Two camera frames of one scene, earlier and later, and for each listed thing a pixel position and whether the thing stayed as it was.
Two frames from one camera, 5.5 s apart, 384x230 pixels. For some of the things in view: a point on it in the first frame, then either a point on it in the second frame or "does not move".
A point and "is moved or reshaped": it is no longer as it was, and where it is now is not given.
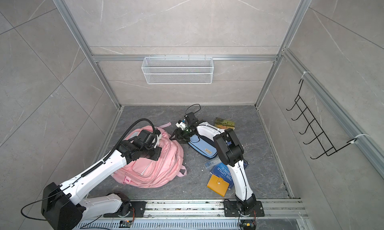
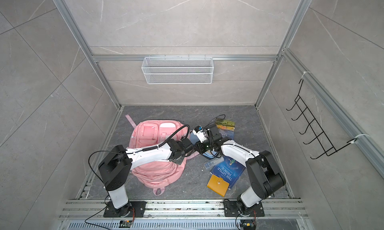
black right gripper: [177, 132] to [200, 149]
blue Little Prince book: [222, 169] does not move
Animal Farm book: [224, 124] does not move
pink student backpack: [141, 172] is moved or reshaped
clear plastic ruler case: [211, 162] does not move
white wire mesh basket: [178, 70] does not move
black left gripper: [158, 153] to [181, 161]
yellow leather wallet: [218, 185] does not move
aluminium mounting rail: [210, 209] does not move
